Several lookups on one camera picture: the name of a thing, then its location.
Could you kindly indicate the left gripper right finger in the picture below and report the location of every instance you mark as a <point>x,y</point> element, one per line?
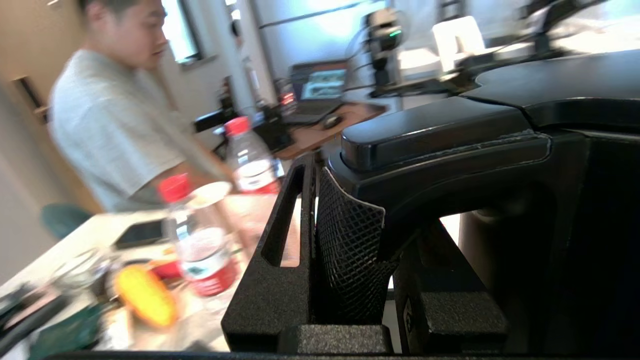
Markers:
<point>460,315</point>

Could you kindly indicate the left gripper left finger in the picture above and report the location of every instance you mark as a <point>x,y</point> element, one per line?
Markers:
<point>270,300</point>

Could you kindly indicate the black electric kettle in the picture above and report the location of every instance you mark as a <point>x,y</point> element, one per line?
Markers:
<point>575,200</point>

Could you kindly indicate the clear water bottle red cap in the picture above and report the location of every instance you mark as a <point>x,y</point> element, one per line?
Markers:
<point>205,260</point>
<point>252,165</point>

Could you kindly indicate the pink acrylic QR sign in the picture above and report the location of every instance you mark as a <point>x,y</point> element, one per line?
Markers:
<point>260,220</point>

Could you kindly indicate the red toy pepper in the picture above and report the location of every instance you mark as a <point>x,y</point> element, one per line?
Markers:
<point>167,270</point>

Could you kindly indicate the brown paper cup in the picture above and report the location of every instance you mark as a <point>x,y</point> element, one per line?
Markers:
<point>212,192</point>

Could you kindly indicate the yellow toy corn cob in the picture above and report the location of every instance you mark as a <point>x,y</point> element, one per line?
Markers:
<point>145,295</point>

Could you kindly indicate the black smartphone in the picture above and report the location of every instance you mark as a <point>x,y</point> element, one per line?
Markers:
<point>140,234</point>

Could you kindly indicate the black teleoperation controller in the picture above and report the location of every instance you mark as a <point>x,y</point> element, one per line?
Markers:
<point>270,130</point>

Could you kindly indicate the brown wooden desk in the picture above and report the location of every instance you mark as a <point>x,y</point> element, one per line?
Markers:
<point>345,130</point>

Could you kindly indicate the black computer mouse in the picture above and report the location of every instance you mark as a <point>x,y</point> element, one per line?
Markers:
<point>333,121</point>

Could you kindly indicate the dark green packet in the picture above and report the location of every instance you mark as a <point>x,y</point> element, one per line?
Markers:
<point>65,335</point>

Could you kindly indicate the teal chair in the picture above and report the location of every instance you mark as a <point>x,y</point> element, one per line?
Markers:
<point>65,220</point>

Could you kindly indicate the black laptop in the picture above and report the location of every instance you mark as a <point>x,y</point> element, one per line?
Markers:
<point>322,85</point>

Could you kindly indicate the person in grey t-shirt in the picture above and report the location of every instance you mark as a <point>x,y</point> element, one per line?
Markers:
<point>110,130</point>

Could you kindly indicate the window with dark frame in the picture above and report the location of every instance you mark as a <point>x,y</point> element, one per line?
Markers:
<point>182,30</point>

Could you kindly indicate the black camera on stand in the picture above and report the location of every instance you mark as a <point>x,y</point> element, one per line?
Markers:
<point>382,35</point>

